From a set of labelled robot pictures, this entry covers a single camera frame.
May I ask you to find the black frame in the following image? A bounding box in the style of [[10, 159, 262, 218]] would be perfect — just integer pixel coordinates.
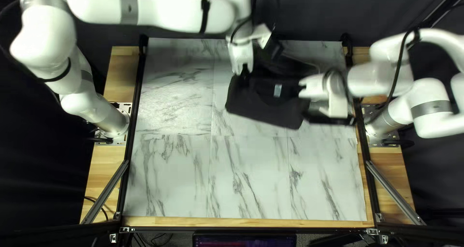
[[0, 0, 464, 247]]

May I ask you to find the black sweatshirt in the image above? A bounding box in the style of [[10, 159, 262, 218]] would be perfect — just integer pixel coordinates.
[[224, 67, 312, 130]]

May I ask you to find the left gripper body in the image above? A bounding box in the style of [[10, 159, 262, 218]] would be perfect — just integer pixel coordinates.
[[228, 24, 255, 76]]

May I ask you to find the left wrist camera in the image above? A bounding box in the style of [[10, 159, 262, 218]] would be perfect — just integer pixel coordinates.
[[259, 22, 284, 61]]

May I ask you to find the laptop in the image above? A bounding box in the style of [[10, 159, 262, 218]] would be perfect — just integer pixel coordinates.
[[192, 232, 298, 247]]

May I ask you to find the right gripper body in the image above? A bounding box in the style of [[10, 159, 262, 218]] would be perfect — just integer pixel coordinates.
[[299, 71, 351, 119]]

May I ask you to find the black cable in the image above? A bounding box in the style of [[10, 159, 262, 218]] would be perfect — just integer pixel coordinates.
[[203, 0, 256, 46], [321, 29, 423, 108], [380, 140, 414, 148], [83, 195, 109, 222], [88, 136, 114, 145]]

